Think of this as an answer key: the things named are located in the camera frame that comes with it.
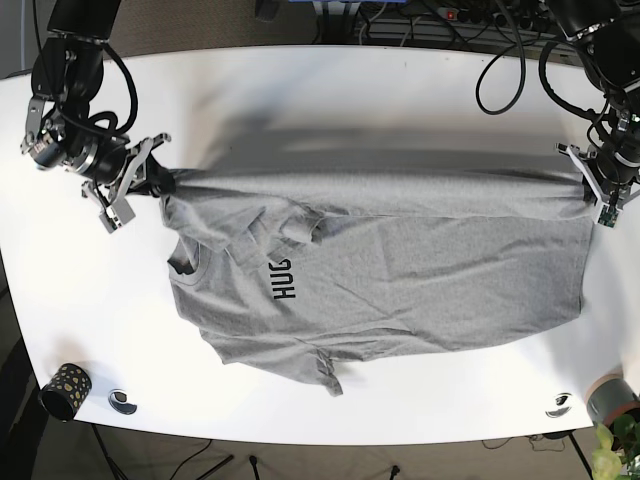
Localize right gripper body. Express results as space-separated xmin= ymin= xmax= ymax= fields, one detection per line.
xmin=81 ymin=133 xmax=171 ymax=234

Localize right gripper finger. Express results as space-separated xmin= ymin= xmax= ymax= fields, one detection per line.
xmin=146 ymin=165 xmax=176 ymax=198

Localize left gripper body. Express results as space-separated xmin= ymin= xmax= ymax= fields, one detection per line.
xmin=556 ymin=143 xmax=639 ymax=228

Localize light grey printed T-shirt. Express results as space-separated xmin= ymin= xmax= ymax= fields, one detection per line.
xmin=160 ymin=170 xmax=593 ymax=396

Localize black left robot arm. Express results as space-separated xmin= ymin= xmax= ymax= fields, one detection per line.
xmin=538 ymin=1 xmax=639 ymax=228

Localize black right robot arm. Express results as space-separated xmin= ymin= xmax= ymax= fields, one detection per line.
xmin=21 ymin=1 xmax=175 ymax=232

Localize grey plant pot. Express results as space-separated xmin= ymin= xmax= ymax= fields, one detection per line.
xmin=585 ymin=374 xmax=639 ymax=427

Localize right silver table grommet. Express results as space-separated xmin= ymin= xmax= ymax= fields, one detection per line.
xmin=544 ymin=392 xmax=574 ymax=419

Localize silver table grommet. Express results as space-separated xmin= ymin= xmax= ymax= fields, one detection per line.
xmin=108 ymin=389 xmax=138 ymax=415
xmin=544 ymin=392 xmax=574 ymax=419

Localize left silver table grommet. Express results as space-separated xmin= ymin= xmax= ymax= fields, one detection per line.
xmin=108 ymin=389 xmax=138 ymax=415

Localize black dotted cup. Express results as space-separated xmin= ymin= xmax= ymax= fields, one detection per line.
xmin=38 ymin=363 xmax=92 ymax=422

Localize green potted plant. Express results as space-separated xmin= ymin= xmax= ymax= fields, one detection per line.
xmin=591 ymin=413 xmax=639 ymax=480

